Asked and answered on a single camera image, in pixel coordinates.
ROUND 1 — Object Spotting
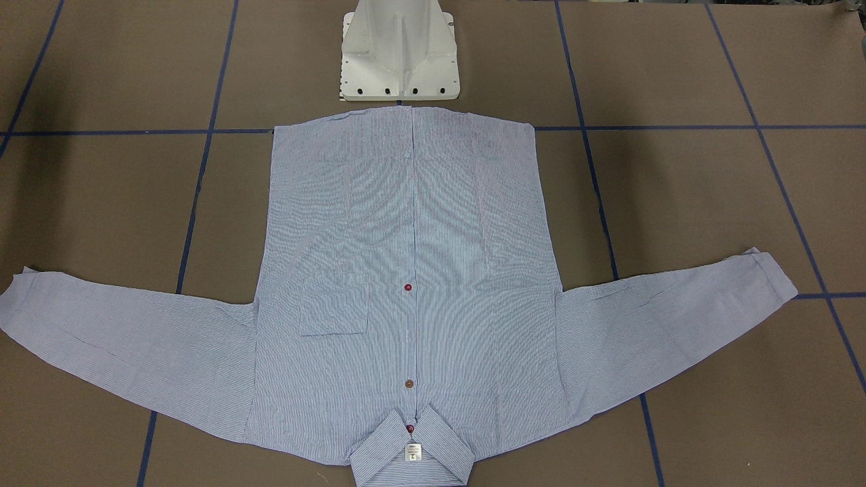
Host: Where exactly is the light blue striped shirt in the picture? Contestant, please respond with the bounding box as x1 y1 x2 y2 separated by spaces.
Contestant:
2 107 798 486

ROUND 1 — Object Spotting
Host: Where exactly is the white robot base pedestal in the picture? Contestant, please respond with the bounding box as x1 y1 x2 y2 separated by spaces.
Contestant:
338 1 461 102

